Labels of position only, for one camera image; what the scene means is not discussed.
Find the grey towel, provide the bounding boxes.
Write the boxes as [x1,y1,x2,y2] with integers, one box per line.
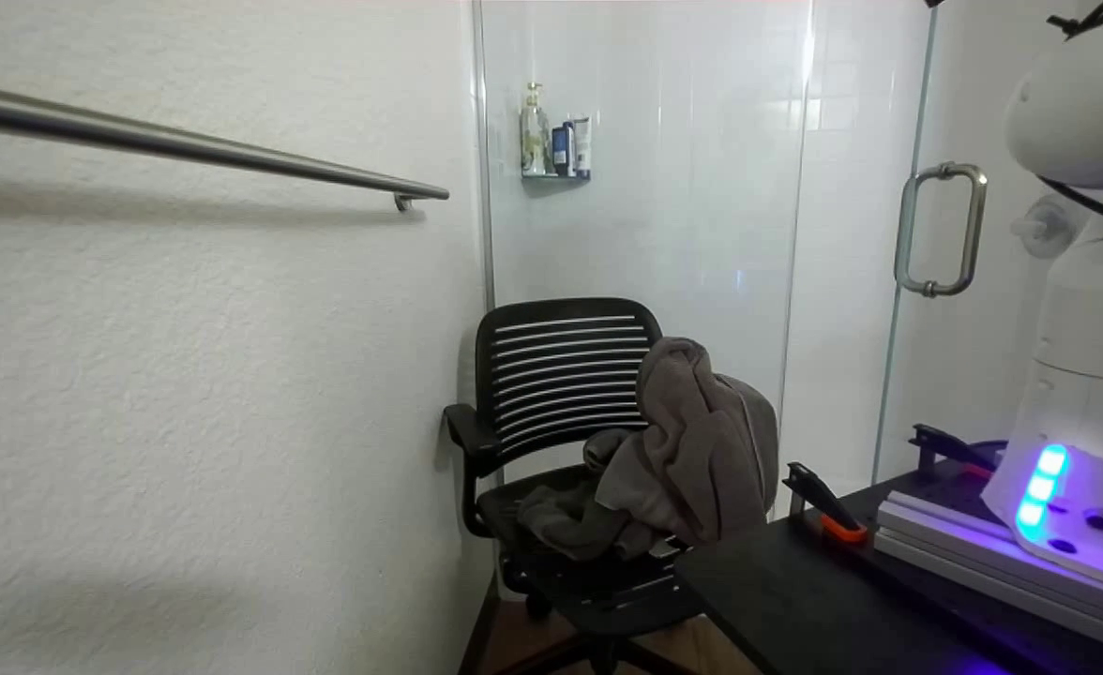
[520,336,780,564]

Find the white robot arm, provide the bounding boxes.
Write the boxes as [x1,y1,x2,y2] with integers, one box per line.
[985,17,1103,579]

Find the black office chair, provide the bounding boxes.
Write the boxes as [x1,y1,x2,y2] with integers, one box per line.
[444,297,697,675]

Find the metal towel bar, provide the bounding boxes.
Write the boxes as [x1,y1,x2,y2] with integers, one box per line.
[0,89,447,210]

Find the shower shelf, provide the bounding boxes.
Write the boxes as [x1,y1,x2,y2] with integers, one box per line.
[521,174,592,200]

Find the blue toiletry bottle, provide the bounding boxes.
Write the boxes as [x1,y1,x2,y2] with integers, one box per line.
[552,121,576,177]

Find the white toiletry tube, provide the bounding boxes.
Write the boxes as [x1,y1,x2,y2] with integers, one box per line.
[576,115,592,180]

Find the white soap bottle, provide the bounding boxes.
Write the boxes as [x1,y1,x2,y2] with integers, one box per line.
[520,84,550,177]

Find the orange black clamp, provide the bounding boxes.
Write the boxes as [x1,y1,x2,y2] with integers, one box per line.
[785,460,872,546]

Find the glass shower door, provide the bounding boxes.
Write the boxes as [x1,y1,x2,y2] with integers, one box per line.
[785,0,1059,492]

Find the purple black clamp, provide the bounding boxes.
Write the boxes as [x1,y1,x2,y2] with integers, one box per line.
[911,425,1006,477]

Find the metal shower door handle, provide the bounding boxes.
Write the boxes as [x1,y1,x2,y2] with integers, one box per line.
[893,162,992,300]

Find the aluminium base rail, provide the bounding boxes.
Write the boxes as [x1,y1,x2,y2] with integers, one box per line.
[873,492,1103,642]

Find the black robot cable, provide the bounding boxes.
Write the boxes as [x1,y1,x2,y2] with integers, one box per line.
[1037,0,1103,242]

